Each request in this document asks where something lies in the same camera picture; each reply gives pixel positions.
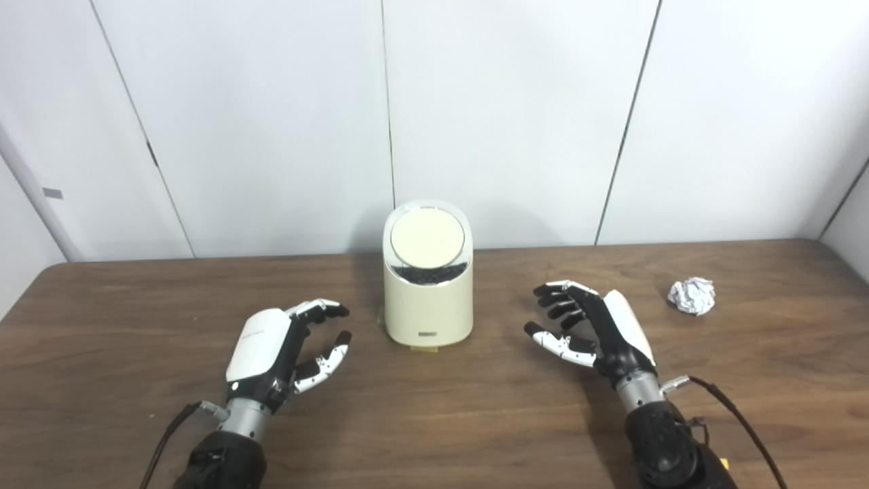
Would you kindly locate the white and black left hand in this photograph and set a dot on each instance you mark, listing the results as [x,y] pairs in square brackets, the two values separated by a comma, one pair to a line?
[258,339]

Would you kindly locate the white and black right hand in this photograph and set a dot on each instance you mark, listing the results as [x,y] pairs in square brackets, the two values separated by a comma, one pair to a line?
[621,333]

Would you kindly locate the white paper ball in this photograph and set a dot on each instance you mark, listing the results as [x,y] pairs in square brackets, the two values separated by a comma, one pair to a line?
[692,297]

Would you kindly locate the cream round bin lid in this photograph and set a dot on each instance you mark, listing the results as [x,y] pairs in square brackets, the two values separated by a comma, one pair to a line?
[428,238]

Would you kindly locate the cream-colored bin body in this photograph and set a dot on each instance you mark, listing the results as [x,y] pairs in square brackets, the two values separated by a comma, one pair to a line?
[428,309]

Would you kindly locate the black wall panel hinge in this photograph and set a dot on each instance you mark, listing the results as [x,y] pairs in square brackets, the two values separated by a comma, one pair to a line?
[152,154]

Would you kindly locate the small grey wall sticker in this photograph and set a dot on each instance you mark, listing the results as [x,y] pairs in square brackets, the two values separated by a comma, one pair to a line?
[52,193]

